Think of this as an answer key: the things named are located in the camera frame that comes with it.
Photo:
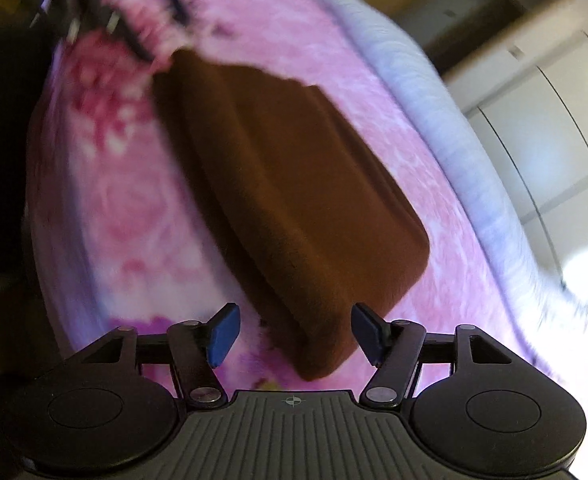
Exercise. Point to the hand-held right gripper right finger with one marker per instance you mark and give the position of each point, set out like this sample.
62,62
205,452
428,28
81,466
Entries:
366,332

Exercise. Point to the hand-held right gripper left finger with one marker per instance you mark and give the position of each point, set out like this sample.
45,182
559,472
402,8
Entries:
223,332

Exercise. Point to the brown knitted sweater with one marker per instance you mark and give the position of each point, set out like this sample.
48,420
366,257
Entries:
299,185

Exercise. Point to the pink floral blanket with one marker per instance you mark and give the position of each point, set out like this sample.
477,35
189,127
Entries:
123,200

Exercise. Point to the pale ribbed quilt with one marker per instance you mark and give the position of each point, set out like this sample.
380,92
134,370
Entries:
449,125

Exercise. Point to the white wardrobe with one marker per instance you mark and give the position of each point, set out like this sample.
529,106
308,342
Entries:
549,125

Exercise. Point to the small dark wall switch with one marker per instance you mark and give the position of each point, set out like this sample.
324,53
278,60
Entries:
515,51

